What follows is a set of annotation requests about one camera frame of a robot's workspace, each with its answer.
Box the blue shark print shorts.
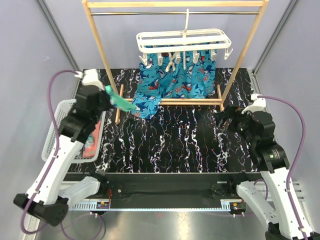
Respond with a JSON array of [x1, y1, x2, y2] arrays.
[[131, 49, 216, 120]]

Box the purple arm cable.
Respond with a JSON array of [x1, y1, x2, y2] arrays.
[[19, 69, 106, 240], [257, 94, 310, 240]]

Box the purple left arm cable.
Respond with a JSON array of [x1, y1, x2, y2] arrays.
[[19, 69, 106, 240]]

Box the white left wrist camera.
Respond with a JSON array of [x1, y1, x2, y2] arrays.
[[74, 68, 106, 91]]

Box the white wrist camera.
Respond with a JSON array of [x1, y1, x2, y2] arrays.
[[74, 68, 106, 91], [241, 93, 267, 115]]

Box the wooden clothes rack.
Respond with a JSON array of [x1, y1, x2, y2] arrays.
[[82, 0, 270, 126]]

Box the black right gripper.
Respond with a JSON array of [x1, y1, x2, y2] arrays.
[[213, 103, 257, 147]]

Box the pink sock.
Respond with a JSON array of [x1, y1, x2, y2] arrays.
[[82, 121, 101, 158]]

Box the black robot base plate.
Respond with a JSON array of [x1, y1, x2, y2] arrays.
[[69, 171, 288, 210]]

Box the white perforated plastic basket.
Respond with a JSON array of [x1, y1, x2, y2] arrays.
[[41, 99, 106, 164]]

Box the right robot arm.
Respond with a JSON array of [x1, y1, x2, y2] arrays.
[[215, 106, 320, 240]]

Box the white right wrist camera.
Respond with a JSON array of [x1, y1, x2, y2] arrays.
[[241, 93, 267, 115]]

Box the mint green sock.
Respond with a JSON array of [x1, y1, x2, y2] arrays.
[[105, 85, 136, 112]]

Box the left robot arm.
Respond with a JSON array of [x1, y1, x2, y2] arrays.
[[13, 85, 112, 227]]

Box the white plastic clip hanger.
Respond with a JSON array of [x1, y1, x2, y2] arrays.
[[136, 9, 233, 68]]

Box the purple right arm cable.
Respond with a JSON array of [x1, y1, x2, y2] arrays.
[[257, 94, 310, 240]]

